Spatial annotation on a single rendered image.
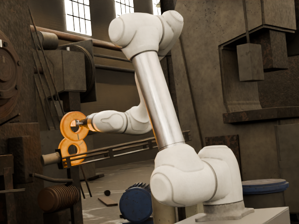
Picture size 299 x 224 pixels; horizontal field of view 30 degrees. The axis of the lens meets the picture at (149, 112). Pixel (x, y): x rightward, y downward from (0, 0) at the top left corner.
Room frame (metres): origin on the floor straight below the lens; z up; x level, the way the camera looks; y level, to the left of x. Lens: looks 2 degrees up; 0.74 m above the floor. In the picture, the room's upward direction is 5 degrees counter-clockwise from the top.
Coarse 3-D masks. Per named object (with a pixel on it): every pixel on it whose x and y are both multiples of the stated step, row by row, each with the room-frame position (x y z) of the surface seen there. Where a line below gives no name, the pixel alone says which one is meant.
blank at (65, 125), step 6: (66, 114) 2.83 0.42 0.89; (72, 114) 2.83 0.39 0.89; (78, 114) 2.85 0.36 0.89; (66, 120) 2.81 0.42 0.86; (72, 120) 2.83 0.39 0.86; (60, 126) 2.82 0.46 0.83; (66, 126) 2.81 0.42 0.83; (66, 132) 2.81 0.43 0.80; (72, 132) 2.83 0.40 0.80; (78, 132) 2.85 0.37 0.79; (84, 132) 2.87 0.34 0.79; (66, 138) 2.83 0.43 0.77; (72, 138) 2.83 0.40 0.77; (78, 138) 2.85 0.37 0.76
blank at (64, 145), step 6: (60, 144) 2.92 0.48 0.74; (66, 144) 2.93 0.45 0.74; (78, 144) 2.96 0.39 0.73; (84, 144) 2.97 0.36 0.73; (66, 150) 2.92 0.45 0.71; (78, 150) 2.97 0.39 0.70; (84, 150) 2.97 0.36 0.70; (78, 156) 2.95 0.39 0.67; (72, 162) 2.94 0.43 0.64; (78, 162) 2.95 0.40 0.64
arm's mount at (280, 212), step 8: (264, 208) 2.23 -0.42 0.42; (272, 208) 2.20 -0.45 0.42; (280, 208) 2.17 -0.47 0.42; (288, 208) 2.19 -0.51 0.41; (192, 216) 2.29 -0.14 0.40; (248, 216) 2.07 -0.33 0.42; (256, 216) 2.04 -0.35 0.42; (264, 216) 2.01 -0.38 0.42; (272, 216) 1.99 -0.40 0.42; (280, 216) 2.08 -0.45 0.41; (288, 216) 2.18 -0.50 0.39
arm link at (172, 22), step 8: (160, 16) 2.18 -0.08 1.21; (168, 16) 2.17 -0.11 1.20; (176, 16) 2.17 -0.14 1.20; (168, 24) 2.17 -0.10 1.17; (176, 24) 2.17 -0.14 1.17; (168, 32) 2.17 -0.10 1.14; (176, 32) 2.19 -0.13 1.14; (168, 40) 2.20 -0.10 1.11; (176, 40) 2.24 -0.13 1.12; (160, 48) 2.22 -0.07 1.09; (168, 48) 2.25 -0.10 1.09
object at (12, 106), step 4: (0, 32) 2.72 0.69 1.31; (4, 36) 2.74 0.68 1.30; (8, 40) 2.77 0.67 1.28; (20, 88) 2.82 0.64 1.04; (16, 96) 2.79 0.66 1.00; (16, 100) 2.79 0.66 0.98; (12, 104) 2.76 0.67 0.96; (8, 108) 2.73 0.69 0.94; (12, 108) 2.76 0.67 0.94; (0, 112) 2.68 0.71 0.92; (4, 112) 2.70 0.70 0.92; (8, 112) 2.73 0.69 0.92; (0, 116) 2.68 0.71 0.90; (4, 116) 2.70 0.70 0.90
